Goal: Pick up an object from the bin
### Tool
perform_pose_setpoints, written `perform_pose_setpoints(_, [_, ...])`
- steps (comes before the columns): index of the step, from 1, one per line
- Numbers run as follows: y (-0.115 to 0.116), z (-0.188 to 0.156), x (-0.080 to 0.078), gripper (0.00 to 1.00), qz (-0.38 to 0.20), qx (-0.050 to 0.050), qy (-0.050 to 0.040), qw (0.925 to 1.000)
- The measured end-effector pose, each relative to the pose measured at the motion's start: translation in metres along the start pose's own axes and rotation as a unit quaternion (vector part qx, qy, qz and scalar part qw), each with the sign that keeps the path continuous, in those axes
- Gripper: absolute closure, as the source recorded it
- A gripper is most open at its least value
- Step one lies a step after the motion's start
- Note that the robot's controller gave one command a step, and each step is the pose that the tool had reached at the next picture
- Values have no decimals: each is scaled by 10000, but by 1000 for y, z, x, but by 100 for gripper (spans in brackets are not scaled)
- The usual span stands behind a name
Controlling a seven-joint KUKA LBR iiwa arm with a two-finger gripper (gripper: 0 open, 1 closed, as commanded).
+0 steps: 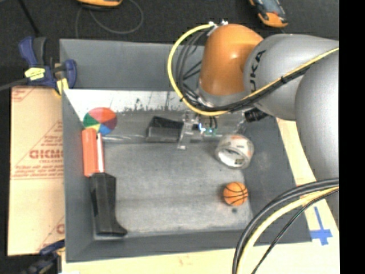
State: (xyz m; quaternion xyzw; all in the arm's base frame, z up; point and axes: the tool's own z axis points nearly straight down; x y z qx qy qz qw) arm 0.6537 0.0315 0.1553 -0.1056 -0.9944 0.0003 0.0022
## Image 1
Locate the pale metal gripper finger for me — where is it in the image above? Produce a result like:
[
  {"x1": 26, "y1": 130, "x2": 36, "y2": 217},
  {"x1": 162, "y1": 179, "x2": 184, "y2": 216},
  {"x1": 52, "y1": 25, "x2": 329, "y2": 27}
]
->
[
  {"x1": 176, "y1": 124, "x2": 200, "y2": 151},
  {"x1": 182, "y1": 110, "x2": 200, "y2": 131}
]

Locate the black box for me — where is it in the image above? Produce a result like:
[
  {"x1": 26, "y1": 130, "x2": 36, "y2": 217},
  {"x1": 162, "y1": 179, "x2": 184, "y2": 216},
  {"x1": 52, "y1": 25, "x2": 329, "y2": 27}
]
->
[{"x1": 145, "y1": 115, "x2": 185, "y2": 144}]

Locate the clear tape roll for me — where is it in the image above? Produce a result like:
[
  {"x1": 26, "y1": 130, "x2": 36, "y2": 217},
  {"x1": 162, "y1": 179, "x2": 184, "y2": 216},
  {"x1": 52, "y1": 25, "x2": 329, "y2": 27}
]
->
[{"x1": 214, "y1": 133, "x2": 255, "y2": 170}]

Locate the grey metal bin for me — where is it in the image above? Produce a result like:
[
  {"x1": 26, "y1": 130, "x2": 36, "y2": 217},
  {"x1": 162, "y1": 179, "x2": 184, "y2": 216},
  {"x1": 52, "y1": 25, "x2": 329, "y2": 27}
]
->
[{"x1": 59, "y1": 38, "x2": 312, "y2": 263}]

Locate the small orange basketball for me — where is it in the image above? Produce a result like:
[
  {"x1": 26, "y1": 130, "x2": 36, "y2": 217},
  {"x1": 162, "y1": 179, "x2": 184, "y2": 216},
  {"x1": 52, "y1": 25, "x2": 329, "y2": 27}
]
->
[{"x1": 222, "y1": 182, "x2": 249, "y2": 207}]

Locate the multicoloured ball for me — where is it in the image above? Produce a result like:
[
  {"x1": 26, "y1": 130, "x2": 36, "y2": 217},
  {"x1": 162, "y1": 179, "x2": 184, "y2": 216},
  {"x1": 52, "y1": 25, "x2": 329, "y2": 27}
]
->
[{"x1": 83, "y1": 107, "x2": 118, "y2": 137}]

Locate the orange and white cylinder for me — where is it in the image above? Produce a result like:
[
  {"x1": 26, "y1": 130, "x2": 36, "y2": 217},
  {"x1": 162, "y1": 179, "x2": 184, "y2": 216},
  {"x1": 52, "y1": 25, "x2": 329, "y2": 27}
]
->
[{"x1": 81, "y1": 128, "x2": 106, "y2": 178}]

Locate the black boot-shaped block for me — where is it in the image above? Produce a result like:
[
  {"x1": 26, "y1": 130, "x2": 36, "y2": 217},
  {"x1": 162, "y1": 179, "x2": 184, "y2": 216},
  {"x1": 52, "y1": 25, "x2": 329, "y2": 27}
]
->
[{"x1": 88, "y1": 172, "x2": 128, "y2": 237}]

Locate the brown cardboard board red print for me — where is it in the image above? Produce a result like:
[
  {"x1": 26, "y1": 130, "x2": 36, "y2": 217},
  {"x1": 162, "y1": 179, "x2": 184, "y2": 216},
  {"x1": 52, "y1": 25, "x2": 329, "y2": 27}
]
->
[{"x1": 6, "y1": 85, "x2": 66, "y2": 257}]

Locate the black cylinder on white bracket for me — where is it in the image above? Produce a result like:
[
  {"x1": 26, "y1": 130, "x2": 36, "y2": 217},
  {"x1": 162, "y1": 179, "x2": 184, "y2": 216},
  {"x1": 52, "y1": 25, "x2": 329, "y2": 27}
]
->
[{"x1": 220, "y1": 108, "x2": 269, "y2": 131}]

